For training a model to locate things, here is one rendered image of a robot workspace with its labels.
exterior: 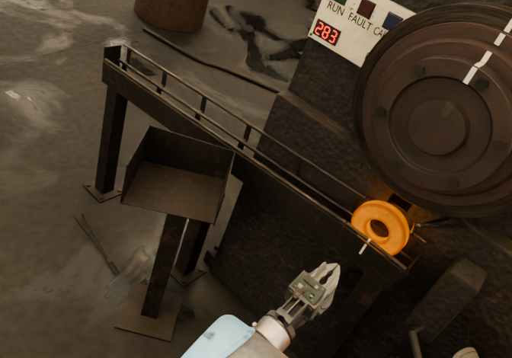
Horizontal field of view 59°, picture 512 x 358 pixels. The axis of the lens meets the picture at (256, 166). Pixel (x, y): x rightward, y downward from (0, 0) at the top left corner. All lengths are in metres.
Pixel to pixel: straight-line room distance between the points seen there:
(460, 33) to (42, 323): 1.50
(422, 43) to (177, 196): 0.75
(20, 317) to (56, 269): 0.22
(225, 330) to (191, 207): 0.72
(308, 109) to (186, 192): 0.44
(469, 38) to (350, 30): 0.37
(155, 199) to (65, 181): 0.96
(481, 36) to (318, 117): 0.53
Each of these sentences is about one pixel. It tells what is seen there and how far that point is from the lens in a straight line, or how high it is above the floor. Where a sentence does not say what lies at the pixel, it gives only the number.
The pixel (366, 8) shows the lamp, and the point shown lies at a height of 1.20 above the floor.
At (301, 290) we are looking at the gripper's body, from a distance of 0.98.
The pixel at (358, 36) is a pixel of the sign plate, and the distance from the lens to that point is 1.28.
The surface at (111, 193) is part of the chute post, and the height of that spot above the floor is 0.01.
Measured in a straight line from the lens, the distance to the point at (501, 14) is 1.03.
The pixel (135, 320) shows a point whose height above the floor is 0.01.
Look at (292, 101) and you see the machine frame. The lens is 1.39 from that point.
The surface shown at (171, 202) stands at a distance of 1.30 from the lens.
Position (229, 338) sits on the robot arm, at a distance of 0.62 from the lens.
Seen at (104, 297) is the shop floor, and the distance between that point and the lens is 1.81.
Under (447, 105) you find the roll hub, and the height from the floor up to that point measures 1.17.
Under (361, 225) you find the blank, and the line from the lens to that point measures 1.30.
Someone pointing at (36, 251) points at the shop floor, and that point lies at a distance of 1.93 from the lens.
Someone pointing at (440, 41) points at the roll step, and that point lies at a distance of 1.03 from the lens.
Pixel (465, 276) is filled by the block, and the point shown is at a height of 0.80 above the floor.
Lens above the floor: 1.48
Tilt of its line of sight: 35 degrees down
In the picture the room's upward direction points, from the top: 21 degrees clockwise
